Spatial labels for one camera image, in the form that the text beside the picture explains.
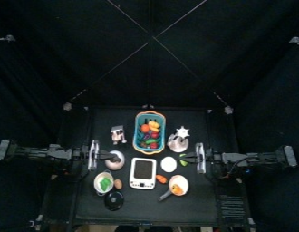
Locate teal basket with orange rim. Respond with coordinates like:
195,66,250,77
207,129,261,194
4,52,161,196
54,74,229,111
131,110,167,156

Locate white utensil rack stand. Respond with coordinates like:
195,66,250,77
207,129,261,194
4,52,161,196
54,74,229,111
165,125,190,154

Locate white toy knife block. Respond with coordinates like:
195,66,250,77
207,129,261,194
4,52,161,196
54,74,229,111
110,124,127,146

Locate orange toy carrot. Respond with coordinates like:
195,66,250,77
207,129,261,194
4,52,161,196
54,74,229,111
154,174,169,185

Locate black pot lid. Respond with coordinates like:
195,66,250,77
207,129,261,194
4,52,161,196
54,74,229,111
102,190,125,212

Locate small silver toy pot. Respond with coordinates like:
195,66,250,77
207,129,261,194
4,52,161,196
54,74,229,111
92,169,115,198

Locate orange toy food piece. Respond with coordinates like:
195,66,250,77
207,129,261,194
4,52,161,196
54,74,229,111
170,183,185,196

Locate green toy leafy vegetable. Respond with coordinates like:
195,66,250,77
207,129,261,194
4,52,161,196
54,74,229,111
96,177,113,190

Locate yellow toy banana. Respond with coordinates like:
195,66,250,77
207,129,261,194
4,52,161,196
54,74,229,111
147,121,162,133

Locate white printed label sticker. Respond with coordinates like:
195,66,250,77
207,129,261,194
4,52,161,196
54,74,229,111
219,194,245,221

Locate toy frying pan grey handle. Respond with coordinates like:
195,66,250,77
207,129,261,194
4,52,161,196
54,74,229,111
157,174,190,203

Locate small white round plate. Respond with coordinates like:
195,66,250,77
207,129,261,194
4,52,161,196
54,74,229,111
159,156,178,173

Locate white toy induction stove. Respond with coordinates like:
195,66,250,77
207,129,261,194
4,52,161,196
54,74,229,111
127,157,158,191

